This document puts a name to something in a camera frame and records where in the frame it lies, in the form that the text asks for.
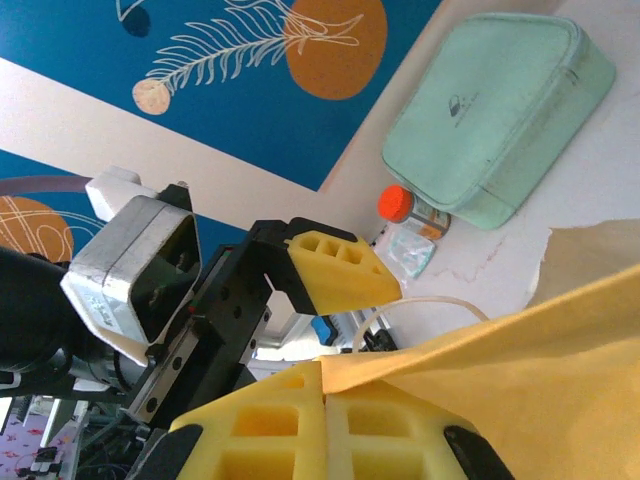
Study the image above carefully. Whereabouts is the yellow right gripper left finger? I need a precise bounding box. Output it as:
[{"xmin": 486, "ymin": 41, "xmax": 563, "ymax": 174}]
[{"xmin": 127, "ymin": 361, "xmax": 330, "ymax": 480}]

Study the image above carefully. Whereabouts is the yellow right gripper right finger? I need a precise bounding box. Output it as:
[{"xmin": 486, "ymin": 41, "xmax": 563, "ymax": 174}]
[{"xmin": 324, "ymin": 378, "xmax": 516, "ymax": 480}]

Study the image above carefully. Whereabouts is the small white green packet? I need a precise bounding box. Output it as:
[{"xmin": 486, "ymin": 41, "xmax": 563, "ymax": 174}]
[{"xmin": 384, "ymin": 227, "xmax": 437, "ymax": 281}]

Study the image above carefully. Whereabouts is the orange capped small bottle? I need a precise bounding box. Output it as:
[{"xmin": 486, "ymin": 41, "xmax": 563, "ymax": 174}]
[{"xmin": 377, "ymin": 184, "xmax": 452, "ymax": 242}]

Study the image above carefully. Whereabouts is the mint green zip pouch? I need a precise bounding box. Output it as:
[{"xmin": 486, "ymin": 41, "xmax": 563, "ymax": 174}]
[{"xmin": 381, "ymin": 12, "xmax": 618, "ymax": 232}]

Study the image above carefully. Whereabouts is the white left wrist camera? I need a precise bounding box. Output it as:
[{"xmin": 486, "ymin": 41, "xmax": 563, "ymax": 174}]
[{"xmin": 59, "ymin": 167, "xmax": 202, "ymax": 366}]

